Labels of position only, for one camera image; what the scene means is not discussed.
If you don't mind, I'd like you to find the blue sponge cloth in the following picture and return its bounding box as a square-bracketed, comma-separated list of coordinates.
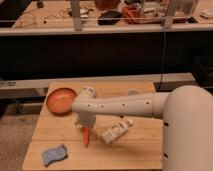
[42, 144, 68, 167]

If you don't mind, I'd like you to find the black hanging cable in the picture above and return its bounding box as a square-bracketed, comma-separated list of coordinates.
[157, 27, 167, 92]

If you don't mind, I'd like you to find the metal frame post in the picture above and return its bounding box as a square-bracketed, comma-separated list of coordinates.
[70, 0, 82, 31]
[164, 0, 177, 29]

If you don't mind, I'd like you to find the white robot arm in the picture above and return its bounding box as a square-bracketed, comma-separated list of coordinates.
[72, 85, 213, 171]

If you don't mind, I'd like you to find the orange wooden bowl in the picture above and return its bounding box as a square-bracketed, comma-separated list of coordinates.
[46, 88, 77, 115]

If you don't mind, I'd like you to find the black device on bench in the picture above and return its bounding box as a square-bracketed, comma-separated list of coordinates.
[98, 10, 121, 25]

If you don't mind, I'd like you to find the white plastic bottle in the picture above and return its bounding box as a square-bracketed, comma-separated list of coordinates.
[101, 119, 133, 145]

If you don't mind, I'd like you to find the metal frame post right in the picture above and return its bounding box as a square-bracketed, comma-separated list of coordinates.
[164, 0, 177, 29]

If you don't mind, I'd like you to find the orange chili pepper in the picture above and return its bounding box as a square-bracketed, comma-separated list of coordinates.
[83, 127, 90, 147]

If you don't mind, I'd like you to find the metal frame post left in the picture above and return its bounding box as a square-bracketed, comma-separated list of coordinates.
[70, 0, 82, 31]

